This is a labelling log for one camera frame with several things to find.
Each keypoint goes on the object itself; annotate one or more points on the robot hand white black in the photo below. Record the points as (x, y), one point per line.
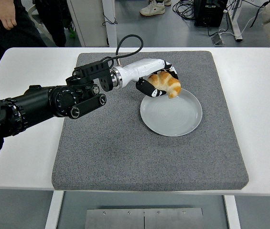
(144, 68)

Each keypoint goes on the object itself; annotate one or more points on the golden brown croissant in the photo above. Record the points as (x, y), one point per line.
(168, 82)

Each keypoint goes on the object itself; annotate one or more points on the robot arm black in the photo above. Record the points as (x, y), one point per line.
(34, 100)

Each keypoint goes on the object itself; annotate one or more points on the grey round plate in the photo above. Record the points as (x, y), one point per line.
(170, 117)

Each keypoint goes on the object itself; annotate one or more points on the white sneaker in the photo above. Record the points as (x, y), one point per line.
(152, 9)
(167, 2)

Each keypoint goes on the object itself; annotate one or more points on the white cabinet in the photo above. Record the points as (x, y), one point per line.
(89, 21)

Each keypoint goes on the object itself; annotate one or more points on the grey foot pedal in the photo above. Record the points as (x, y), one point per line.
(218, 39)

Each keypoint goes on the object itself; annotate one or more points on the small green object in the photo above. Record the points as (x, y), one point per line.
(71, 29)

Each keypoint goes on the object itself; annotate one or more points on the black computer case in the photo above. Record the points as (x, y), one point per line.
(208, 14)

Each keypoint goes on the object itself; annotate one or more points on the grey square mat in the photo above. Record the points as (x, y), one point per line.
(125, 155)

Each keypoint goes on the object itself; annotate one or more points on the white desk leg with foot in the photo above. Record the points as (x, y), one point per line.
(235, 21)

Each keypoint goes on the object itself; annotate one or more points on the person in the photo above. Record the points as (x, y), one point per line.
(24, 31)

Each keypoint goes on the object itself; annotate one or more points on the person's hand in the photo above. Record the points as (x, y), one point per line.
(4, 14)

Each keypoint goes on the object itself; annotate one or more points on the white table leg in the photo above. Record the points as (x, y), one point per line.
(53, 210)
(232, 212)

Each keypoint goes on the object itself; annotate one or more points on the white upright post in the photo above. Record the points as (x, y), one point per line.
(111, 31)

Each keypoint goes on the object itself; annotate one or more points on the white chair frame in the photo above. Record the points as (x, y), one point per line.
(39, 22)

